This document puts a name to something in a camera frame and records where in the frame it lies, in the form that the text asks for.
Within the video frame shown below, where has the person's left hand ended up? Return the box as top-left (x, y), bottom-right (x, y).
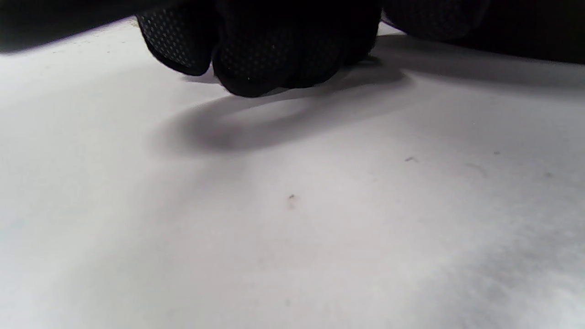
top-left (137, 0), bottom-right (382, 98)

